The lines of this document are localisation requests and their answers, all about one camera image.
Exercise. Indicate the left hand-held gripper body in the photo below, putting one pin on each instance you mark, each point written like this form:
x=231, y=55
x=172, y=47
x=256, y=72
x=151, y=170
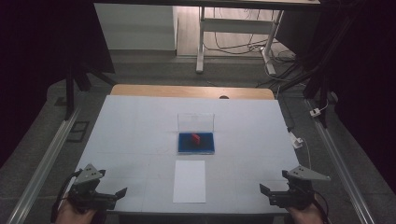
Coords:
x=85, y=194

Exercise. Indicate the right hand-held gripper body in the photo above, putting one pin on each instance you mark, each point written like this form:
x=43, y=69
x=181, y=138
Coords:
x=295, y=194

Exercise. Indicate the blue ink pad clear box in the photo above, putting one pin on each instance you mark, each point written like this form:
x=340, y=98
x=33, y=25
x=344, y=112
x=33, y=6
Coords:
x=186, y=146

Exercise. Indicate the red stamp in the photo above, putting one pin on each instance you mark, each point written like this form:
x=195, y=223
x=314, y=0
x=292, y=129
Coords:
x=196, y=138

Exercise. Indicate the person's right hand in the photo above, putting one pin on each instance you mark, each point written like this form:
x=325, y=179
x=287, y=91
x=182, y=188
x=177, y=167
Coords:
x=306, y=216

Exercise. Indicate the person's left hand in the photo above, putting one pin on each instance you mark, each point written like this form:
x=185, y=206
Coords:
x=70, y=216

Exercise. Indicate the white power adapter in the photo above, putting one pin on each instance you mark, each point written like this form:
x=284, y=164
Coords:
x=315, y=112

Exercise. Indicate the white paper sheet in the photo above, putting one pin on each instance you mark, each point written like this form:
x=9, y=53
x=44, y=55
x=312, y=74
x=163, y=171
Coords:
x=189, y=182

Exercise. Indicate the black tripod stand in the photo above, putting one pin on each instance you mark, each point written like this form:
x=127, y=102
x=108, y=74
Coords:
x=70, y=90

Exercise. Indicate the black metal stand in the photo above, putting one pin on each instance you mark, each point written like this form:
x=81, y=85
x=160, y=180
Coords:
x=322, y=77

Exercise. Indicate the wooden table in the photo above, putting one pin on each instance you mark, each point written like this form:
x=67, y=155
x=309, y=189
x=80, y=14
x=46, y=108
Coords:
x=174, y=91

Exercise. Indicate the white cabinet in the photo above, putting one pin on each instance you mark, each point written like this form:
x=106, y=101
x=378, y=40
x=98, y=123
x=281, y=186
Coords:
x=134, y=26

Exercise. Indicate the aluminium rail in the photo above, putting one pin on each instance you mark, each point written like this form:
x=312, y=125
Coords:
x=339, y=161
x=46, y=168

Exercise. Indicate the black rectangular frame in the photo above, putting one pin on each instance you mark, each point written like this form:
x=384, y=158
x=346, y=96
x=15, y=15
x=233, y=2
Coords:
x=77, y=132

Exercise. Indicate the white desk frame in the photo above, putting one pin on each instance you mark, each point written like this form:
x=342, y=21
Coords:
x=233, y=25

